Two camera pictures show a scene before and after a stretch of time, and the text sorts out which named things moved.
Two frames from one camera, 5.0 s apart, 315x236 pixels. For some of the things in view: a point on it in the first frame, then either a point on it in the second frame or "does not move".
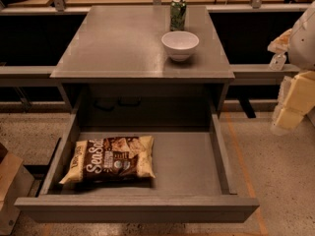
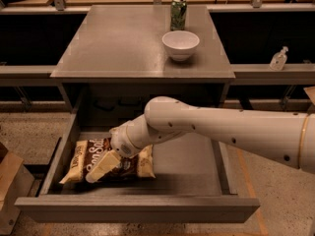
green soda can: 178,8 does not move
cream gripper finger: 300,99 → 120,143
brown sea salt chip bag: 112,158 does not move
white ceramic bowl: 180,44 does not move
